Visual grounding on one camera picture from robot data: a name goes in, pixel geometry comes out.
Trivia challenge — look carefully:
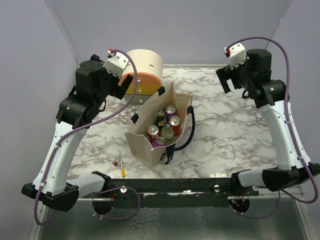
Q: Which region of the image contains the purple soda can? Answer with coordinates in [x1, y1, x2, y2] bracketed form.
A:
[164, 104, 177, 120]
[151, 136, 167, 148]

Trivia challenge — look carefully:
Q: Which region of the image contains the red cola can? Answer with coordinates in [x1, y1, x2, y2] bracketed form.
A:
[146, 124, 161, 142]
[169, 115, 181, 136]

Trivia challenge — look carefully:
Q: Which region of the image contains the clear plastic bottle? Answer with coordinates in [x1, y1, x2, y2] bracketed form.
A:
[161, 123, 175, 144]

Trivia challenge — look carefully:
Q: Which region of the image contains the green glass bottle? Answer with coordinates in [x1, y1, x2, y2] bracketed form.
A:
[155, 109, 168, 130]

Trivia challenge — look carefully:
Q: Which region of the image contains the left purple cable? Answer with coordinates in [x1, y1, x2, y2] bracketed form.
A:
[34, 49, 141, 226]

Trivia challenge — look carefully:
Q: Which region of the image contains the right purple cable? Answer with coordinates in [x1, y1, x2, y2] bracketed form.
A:
[224, 36, 320, 219]

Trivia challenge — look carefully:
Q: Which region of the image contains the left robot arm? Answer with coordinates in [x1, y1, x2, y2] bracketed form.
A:
[21, 50, 138, 212]

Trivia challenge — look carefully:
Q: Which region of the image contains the yellow capped pen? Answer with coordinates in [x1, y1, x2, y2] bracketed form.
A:
[117, 150, 126, 178]

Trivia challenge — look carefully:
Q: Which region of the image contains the cream canvas tote bag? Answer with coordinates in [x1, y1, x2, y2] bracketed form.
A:
[125, 82, 196, 167]

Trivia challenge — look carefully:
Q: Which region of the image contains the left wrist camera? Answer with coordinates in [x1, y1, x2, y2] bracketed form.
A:
[103, 48, 129, 79]

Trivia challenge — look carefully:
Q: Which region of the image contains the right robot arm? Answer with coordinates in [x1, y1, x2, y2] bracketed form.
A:
[216, 43, 320, 196]

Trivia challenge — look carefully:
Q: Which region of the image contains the purple cable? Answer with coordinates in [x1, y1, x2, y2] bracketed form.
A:
[34, 49, 141, 226]
[224, 36, 320, 219]

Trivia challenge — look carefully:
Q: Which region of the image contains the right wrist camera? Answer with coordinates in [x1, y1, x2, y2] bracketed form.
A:
[224, 42, 246, 70]

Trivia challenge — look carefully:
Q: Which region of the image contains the round drawer storage box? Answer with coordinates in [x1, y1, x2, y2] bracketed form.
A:
[127, 49, 163, 104]

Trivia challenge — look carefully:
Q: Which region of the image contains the black mounting rail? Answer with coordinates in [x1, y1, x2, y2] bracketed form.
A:
[83, 177, 259, 209]

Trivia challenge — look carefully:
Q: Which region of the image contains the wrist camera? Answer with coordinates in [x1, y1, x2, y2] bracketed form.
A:
[224, 42, 246, 70]
[103, 48, 129, 79]

